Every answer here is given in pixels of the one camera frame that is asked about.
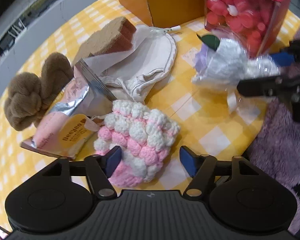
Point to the brown knotted plush toy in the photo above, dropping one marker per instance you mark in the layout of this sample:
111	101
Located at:
30	96

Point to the pink white crochet bag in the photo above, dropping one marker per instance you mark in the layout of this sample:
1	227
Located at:
145	137

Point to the white plastic bundle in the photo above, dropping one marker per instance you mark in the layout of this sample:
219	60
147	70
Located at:
222	62

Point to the yellow checkered tablecloth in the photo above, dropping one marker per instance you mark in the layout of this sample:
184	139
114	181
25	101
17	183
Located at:
206	124

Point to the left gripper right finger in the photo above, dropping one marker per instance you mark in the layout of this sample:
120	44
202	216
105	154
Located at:
201	169

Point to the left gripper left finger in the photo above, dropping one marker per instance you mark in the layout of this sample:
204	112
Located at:
99	168

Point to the pink snack packet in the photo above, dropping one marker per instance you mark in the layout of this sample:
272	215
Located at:
73	117

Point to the red box with pink balls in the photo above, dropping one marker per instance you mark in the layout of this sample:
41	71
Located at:
255	23

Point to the white tv console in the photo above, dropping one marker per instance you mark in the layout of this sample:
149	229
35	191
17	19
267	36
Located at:
26	24

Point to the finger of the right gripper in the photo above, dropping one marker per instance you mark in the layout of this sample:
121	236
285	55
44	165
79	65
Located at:
288	55
263	86

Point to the brown bear-shaped sponge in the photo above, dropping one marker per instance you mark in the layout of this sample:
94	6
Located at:
115	36

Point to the purple fluffy rug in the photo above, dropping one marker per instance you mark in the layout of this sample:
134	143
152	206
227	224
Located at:
276	151

